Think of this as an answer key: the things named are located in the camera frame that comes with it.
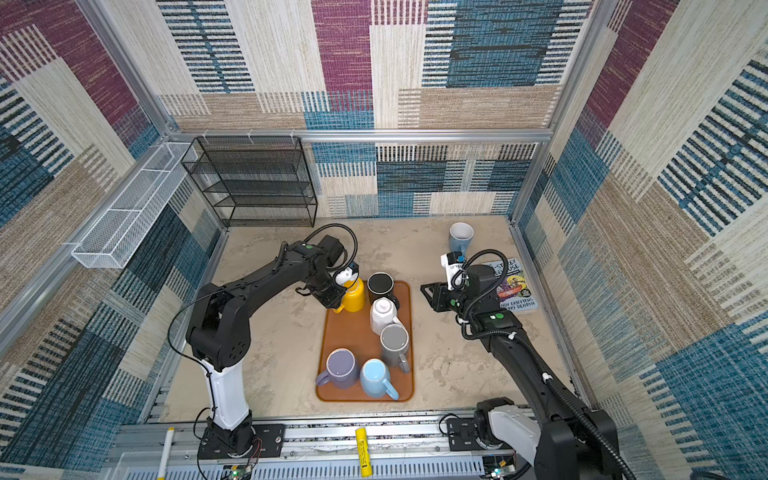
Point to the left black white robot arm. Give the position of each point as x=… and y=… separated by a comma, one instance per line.
x=219, y=333

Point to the black wire shelf rack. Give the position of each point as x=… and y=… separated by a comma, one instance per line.
x=253, y=181

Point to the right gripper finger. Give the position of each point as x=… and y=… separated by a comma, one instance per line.
x=429, y=290
x=433, y=299

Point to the grey mug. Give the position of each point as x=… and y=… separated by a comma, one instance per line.
x=395, y=346

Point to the brown plastic tray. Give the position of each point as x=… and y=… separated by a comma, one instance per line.
x=352, y=331

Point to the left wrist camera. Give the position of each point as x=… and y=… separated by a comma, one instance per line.
x=348, y=276

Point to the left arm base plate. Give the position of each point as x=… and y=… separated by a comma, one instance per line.
x=264, y=441

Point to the white marker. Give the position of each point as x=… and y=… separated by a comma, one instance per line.
x=165, y=455

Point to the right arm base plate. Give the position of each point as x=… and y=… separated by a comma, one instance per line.
x=462, y=434

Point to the white mug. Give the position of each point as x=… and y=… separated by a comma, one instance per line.
x=383, y=313

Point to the purple mug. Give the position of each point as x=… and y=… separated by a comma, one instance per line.
x=341, y=370

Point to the light blue mug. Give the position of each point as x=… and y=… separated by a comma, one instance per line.
x=375, y=380

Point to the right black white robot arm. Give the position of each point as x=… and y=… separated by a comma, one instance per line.
x=564, y=438

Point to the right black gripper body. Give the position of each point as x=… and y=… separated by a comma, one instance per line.
x=452, y=300

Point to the yellow marker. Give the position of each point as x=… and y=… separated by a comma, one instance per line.
x=366, y=469

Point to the white mesh basket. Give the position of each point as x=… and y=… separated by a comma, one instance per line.
x=114, y=238

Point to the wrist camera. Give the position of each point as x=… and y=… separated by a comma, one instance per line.
x=453, y=262
x=348, y=276

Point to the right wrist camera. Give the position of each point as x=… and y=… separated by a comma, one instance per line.
x=453, y=262

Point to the yellow mug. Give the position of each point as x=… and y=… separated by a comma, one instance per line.
x=354, y=298

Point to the blue speckled mug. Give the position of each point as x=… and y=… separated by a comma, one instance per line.
x=460, y=236

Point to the black mug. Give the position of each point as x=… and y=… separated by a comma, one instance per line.
x=381, y=285

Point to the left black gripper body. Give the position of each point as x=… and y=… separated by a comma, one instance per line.
x=327, y=291

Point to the colourful magazine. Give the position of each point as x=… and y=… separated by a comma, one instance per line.
x=514, y=293

